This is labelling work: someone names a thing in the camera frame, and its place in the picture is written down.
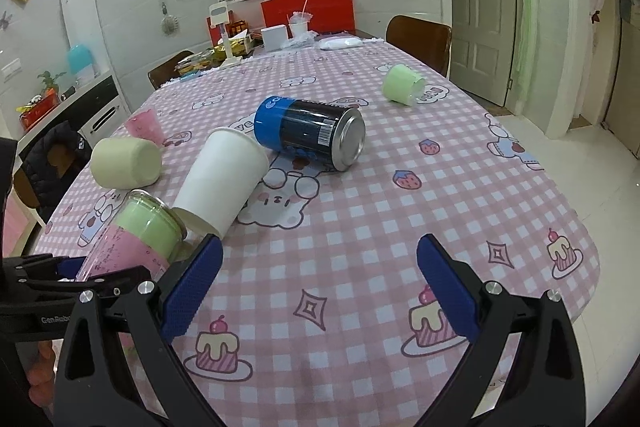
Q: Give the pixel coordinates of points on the person's hand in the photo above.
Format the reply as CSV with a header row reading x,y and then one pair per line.
x,y
41,376

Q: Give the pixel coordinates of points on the white paper cup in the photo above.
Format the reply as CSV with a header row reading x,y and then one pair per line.
x,y
222,178

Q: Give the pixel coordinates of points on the red fruit basket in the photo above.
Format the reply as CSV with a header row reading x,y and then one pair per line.
x,y
36,109

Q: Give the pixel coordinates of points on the red gift bag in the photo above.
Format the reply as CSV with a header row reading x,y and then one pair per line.
x,y
327,16

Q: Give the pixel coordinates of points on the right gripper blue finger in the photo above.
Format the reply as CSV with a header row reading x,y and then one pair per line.
x,y
43,267

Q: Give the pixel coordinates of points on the pale green cup left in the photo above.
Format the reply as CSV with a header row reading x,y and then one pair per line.
x,y
125,163

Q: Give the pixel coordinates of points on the small pink cup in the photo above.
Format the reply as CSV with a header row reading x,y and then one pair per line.
x,y
145,125

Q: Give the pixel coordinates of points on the chair with black jacket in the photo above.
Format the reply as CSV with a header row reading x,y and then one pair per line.
x,y
50,167

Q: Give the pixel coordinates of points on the white desk lamp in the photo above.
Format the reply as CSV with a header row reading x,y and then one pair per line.
x,y
219,18

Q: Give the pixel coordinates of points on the blue white humidifier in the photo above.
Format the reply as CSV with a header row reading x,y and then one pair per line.
x,y
80,62

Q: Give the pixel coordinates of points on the blue black metal can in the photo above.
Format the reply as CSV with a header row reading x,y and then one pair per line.
x,y
329,134

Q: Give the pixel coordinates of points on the white plastic bag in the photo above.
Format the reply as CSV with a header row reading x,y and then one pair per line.
x,y
336,43

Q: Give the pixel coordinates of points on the white box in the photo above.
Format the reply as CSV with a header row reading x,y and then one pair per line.
x,y
274,37

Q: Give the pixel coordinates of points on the pale green cup right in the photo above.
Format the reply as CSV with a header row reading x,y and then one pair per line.
x,y
403,85

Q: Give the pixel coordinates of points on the white sideboard cabinet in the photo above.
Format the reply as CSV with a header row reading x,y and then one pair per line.
x,y
83,105

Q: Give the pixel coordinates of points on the plastic drink cup with straw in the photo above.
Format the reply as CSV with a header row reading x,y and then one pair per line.
x,y
298,22

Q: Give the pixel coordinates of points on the brown chair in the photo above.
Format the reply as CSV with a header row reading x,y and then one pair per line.
x,y
426,41
166,71

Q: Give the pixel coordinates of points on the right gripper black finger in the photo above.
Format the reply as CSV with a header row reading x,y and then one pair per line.
x,y
122,276

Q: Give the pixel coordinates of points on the brown chair left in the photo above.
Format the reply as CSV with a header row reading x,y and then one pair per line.
x,y
166,71

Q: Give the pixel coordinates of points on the pale green cup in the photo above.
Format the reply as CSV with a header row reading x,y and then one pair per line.
x,y
125,163
403,85

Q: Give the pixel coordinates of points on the pink green plastic tumbler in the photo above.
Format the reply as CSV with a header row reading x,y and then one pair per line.
x,y
144,233

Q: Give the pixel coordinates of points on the pink checkered tablecloth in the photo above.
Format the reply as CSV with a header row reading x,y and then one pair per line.
x,y
320,315

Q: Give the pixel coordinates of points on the brown chair right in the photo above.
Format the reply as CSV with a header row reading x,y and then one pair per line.
x,y
426,41

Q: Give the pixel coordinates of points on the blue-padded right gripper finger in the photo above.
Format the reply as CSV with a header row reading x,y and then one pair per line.
x,y
545,385
94,385

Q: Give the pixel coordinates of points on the white door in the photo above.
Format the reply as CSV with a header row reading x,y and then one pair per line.
x,y
483,34

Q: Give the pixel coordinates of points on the potted green plant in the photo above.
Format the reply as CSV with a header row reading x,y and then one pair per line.
x,y
50,82

